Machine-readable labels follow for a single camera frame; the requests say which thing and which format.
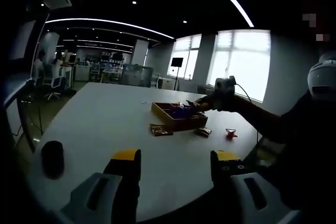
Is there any grey mesh partition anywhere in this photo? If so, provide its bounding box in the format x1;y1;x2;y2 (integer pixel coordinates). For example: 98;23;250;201
122;63;154;88

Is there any gold mixed nuts packet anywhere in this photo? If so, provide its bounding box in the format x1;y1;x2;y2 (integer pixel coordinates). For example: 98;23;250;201
149;123;174;137
195;127;213;137

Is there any wooden divided container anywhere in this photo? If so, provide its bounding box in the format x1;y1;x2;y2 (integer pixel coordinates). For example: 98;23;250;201
151;102;209;132

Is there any computer monitor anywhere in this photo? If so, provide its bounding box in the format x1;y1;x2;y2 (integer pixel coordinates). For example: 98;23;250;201
10;19;37;61

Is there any white table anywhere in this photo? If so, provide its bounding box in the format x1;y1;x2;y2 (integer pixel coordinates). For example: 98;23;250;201
27;81;259;223

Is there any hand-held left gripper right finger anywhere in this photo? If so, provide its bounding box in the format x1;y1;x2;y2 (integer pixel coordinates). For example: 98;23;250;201
210;150;289;224

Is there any curved ceiling light strip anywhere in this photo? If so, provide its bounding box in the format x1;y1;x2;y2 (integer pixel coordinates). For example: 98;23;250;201
44;18;175;40

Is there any white office chair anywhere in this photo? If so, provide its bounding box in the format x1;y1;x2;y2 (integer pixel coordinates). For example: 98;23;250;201
43;65;66;101

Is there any person's right hand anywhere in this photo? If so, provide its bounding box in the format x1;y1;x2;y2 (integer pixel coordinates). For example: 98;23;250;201
214;94;239;113

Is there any white cabinet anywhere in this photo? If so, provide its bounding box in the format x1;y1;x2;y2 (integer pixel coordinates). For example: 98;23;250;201
160;76;177;90

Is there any blue Oreo cookie packet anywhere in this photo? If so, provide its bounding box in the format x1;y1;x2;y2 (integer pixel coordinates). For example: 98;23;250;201
170;106;196;119

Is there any person's black shirt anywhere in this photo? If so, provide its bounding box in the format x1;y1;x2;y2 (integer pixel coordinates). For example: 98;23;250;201
244;90;336;224

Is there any black screen on stand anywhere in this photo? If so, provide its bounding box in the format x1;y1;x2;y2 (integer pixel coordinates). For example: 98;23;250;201
171;57;184;90

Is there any large window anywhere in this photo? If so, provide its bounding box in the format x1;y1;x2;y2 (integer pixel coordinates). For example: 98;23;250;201
207;29;271;103

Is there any white chest-worn device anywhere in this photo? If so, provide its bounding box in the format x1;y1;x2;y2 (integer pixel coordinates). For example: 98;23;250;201
307;52;336;96

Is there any small window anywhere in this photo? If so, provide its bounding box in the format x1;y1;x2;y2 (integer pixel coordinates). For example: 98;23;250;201
167;34;202;79

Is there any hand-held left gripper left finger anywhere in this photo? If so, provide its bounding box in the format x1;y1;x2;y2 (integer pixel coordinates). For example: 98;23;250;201
60;149;142;224

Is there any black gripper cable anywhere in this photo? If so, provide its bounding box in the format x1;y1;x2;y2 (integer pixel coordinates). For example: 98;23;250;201
234;83;260;145

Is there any black computer mouse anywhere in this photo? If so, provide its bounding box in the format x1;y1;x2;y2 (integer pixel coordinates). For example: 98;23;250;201
41;141;65;180

